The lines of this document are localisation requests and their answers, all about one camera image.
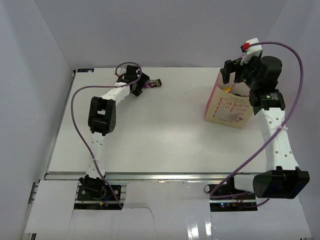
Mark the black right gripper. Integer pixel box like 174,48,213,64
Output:
221,55,263,90

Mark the purple candy bag small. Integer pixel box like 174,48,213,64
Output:
144,79,162,89

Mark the yellow candy bar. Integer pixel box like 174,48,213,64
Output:
223,87,232,93

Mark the beige paper cakes bag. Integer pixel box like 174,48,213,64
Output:
204,73,253,129

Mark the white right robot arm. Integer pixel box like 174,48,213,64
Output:
220,56,310,200

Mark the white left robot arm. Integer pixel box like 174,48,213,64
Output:
80,62,149,200

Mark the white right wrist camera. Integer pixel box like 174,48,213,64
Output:
240,38,263,65

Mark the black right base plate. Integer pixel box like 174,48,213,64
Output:
210,184,256,200

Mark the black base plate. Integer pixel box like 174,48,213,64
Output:
76,185,116,202
210,184,256,200

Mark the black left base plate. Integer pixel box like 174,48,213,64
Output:
76,185,116,202

